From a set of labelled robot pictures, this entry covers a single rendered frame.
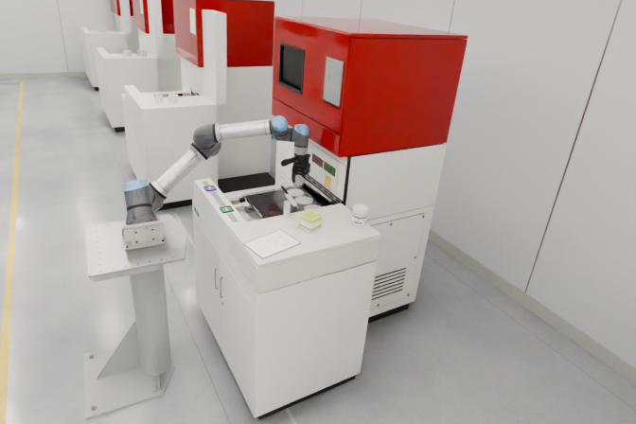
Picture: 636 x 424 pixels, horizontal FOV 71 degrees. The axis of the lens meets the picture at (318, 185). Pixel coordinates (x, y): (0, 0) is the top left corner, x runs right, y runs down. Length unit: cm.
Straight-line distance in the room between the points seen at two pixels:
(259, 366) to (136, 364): 85
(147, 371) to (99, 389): 24
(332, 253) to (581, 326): 196
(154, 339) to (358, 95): 162
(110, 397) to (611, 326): 288
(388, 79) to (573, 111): 132
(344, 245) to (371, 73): 82
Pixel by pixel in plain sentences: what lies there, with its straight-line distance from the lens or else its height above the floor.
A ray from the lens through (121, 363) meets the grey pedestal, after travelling 279.
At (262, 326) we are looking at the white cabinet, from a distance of 205.
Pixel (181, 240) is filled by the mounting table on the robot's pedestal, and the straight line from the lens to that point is 229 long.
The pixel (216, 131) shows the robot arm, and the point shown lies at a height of 131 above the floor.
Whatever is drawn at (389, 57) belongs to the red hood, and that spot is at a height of 171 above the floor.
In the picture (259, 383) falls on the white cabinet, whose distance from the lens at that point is 228.
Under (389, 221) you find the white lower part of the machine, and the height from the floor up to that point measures 78.
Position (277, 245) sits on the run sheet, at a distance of 195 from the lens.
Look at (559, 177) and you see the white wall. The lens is 324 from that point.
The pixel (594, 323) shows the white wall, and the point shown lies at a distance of 340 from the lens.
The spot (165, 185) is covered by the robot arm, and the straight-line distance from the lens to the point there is 241.
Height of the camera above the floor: 201
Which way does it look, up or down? 24 degrees down
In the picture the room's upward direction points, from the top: 5 degrees clockwise
